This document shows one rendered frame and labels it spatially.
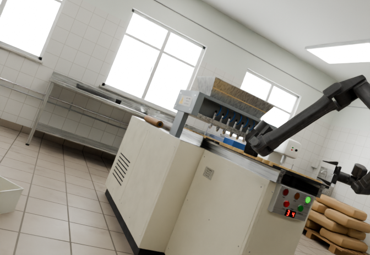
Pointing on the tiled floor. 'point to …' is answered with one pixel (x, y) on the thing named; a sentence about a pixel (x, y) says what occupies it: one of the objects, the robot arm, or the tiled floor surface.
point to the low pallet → (331, 243)
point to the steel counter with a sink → (101, 101)
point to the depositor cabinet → (150, 184)
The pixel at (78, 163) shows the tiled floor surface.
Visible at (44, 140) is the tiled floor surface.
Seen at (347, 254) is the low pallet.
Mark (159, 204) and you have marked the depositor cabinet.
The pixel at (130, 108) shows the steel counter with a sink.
